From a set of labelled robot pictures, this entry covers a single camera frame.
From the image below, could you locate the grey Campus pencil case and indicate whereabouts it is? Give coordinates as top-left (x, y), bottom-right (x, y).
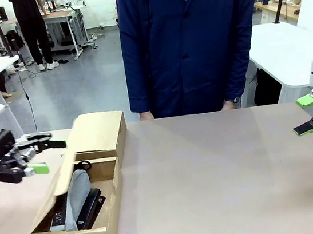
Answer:
top-left (42, 159), bottom-right (101, 234)

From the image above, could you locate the black stapler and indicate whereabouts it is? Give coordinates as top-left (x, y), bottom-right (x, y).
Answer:
top-left (72, 187), bottom-right (110, 232)

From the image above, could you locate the shallow brown cardboard box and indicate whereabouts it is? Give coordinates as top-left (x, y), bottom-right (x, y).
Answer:
top-left (68, 108), bottom-right (132, 174)

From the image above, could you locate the person's left hand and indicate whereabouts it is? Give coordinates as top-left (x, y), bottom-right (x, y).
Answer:
top-left (219, 98), bottom-right (240, 112)

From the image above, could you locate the person's right hand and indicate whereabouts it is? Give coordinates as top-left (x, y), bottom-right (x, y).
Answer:
top-left (139, 110), bottom-right (155, 122)

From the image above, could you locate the black bag under table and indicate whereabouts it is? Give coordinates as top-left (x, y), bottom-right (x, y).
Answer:
top-left (249, 65), bottom-right (284, 107)

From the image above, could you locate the white rounded table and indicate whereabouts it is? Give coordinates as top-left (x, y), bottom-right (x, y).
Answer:
top-left (231, 17), bottom-right (313, 109)

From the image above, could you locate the wooden background table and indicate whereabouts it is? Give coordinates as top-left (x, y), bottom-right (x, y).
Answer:
top-left (252, 0), bottom-right (301, 28)

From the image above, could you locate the black backpack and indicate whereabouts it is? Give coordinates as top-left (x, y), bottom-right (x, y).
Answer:
top-left (5, 29), bottom-right (25, 53)

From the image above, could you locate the person in black clothes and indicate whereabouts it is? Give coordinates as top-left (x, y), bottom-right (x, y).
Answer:
top-left (7, 0), bottom-right (61, 75)

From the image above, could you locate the grey framed workbench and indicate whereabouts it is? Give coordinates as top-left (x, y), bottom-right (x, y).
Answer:
top-left (14, 5), bottom-right (92, 68)

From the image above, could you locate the person in navy coat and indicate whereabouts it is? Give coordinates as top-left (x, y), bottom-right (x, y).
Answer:
top-left (114, 0), bottom-right (272, 123)

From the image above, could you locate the thin black floor cable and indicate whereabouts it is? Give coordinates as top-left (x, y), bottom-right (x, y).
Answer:
top-left (16, 67), bottom-right (38, 134)

